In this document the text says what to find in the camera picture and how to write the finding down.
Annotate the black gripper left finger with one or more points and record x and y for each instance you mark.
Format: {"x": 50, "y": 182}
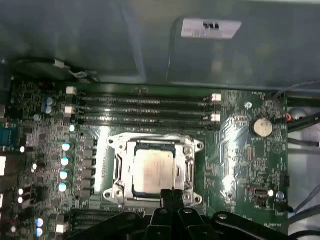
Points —
{"x": 160, "y": 225}

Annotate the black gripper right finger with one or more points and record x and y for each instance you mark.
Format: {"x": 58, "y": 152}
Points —
{"x": 190, "y": 225}

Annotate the silver square CPU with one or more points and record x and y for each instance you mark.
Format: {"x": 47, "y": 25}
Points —
{"x": 152, "y": 170}

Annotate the metal socket cover frame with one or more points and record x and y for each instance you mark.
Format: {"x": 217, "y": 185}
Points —
{"x": 130, "y": 170}

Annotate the RAM slot with white clips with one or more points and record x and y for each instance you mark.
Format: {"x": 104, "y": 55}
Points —
{"x": 150, "y": 115}
{"x": 107, "y": 213}
{"x": 61, "y": 228}
{"x": 150, "y": 98}

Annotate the RAM slot with black clips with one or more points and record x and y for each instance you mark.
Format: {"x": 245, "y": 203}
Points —
{"x": 150, "y": 125}
{"x": 150, "y": 106}
{"x": 95, "y": 221}

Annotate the silver internal USB port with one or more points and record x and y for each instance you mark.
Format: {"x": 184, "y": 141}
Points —
{"x": 260, "y": 193}

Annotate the green motherboard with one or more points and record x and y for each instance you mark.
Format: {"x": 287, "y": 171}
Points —
{"x": 237, "y": 160}

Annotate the silver round capacitor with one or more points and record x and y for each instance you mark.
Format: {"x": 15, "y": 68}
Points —
{"x": 48, "y": 101}
{"x": 39, "y": 221}
{"x": 71, "y": 128}
{"x": 48, "y": 110}
{"x": 280, "y": 195}
{"x": 63, "y": 174}
{"x": 62, "y": 187}
{"x": 64, "y": 161}
{"x": 39, "y": 232}
{"x": 66, "y": 146}

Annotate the round coin battery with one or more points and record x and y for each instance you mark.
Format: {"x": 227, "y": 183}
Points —
{"x": 261, "y": 127}

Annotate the grey metal drive cage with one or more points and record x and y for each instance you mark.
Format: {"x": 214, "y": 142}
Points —
{"x": 300, "y": 160}

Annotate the black open PC case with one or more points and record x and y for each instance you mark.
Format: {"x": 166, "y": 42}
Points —
{"x": 100, "y": 37}

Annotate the white label sticker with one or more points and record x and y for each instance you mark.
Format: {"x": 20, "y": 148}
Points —
{"x": 225, "y": 28}

